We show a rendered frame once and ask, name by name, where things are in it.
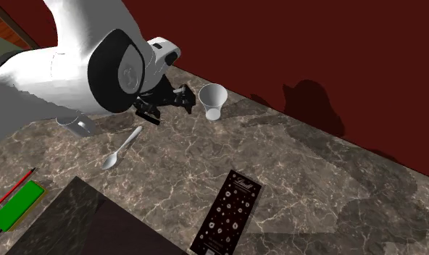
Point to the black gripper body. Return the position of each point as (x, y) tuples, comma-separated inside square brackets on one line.
[(160, 94)]

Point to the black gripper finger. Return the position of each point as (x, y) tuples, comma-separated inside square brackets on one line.
[(187, 97), (149, 112)]

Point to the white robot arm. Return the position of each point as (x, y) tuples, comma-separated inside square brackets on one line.
[(59, 70)]

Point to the white tapered cup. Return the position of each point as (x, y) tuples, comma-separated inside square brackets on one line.
[(212, 97)]

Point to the white spoon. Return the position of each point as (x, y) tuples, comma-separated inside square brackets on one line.
[(124, 145)]

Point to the clear grey glass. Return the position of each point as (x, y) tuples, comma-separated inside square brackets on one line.
[(81, 125)]

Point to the dark patterned flat box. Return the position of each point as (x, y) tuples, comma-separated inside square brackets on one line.
[(227, 215)]

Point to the dark marbled robot stand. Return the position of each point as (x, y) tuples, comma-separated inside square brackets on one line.
[(83, 226)]

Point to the green flat block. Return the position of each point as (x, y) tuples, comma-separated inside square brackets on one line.
[(18, 205)]

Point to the red pencil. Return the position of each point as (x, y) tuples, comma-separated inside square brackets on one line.
[(10, 192)]

